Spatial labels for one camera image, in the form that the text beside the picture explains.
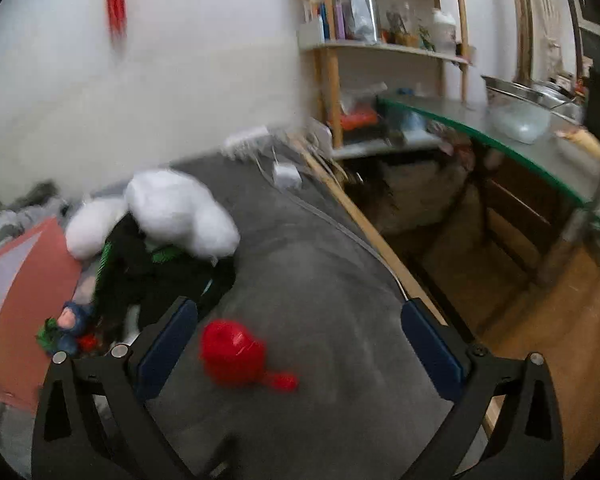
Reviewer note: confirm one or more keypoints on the salmon pink board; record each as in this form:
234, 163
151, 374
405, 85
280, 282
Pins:
25, 305

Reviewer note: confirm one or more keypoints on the black cloth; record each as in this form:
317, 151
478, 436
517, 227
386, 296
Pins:
145, 285

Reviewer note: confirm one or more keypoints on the white pillow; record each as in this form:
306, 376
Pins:
170, 212

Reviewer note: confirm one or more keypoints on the metal basin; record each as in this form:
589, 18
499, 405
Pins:
522, 91

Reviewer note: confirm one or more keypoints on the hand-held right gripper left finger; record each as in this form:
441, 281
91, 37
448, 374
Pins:
167, 345

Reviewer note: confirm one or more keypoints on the wooden shelf unit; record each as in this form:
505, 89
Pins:
380, 50

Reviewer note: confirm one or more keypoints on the white power strip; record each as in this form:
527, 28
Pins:
245, 141

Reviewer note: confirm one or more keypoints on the white storage box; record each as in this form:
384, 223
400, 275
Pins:
311, 34

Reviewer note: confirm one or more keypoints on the white charger block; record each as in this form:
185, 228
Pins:
286, 176

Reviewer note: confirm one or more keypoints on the red hanging wall ornament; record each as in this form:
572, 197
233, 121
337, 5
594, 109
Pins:
116, 2

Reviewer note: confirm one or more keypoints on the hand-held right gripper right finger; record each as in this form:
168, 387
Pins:
432, 351

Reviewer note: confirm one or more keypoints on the white plastic jug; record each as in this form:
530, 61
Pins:
443, 31

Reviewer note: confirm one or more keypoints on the dark green snack packet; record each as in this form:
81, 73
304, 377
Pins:
102, 266

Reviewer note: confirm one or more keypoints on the clear plastic bowl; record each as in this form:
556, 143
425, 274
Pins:
522, 122

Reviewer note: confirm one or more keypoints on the green-edged table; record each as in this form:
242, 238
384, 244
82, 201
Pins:
520, 145

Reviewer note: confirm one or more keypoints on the wooden bed frame edge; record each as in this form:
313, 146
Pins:
375, 240

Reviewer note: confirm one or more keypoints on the purple bottle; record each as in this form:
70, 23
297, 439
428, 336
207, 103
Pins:
340, 19

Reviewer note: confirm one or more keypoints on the red toy watering can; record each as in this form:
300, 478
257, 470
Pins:
232, 355

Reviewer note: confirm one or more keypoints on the silver foil pouch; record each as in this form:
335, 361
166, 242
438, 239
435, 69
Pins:
365, 12

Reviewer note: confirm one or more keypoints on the dark bottle with blue label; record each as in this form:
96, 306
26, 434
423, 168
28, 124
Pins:
75, 321

